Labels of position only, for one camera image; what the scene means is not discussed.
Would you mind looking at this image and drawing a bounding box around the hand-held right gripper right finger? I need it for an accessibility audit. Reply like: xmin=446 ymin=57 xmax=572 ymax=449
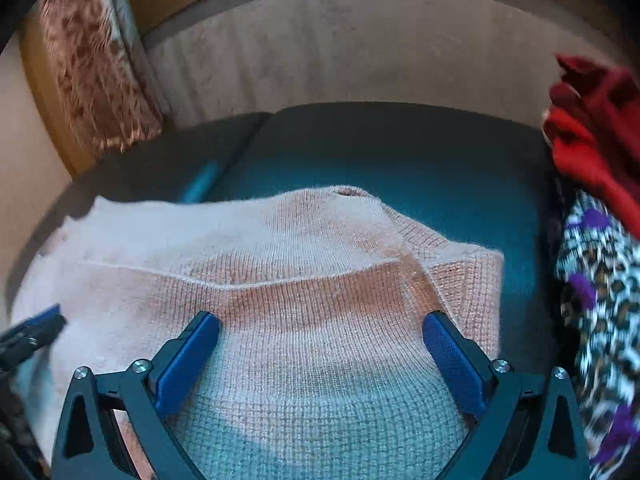
xmin=421 ymin=311 xmax=592 ymax=480

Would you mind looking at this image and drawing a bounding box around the pink knitted sweater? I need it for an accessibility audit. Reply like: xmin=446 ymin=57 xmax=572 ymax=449
xmin=10 ymin=185 xmax=506 ymax=480

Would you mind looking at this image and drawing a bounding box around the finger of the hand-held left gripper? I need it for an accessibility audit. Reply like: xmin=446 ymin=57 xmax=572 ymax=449
xmin=0 ymin=304 xmax=67 ymax=367

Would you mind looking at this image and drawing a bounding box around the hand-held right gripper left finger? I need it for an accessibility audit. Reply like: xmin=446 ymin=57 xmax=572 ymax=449
xmin=50 ymin=311 xmax=222 ymax=480

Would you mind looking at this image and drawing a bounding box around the dark teal sofa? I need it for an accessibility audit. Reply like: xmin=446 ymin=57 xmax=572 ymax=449
xmin=75 ymin=102 xmax=566 ymax=376

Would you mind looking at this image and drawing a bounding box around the brown patterned curtain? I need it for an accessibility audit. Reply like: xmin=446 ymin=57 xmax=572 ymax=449
xmin=35 ymin=0 xmax=166 ymax=153

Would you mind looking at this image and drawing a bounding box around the leopard print garment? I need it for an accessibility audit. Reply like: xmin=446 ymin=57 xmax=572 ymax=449
xmin=550 ymin=190 xmax=640 ymax=480

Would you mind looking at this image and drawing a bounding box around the red garment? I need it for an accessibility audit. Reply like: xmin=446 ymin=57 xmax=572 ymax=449
xmin=542 ymin=52 xmax=640 ymax=241

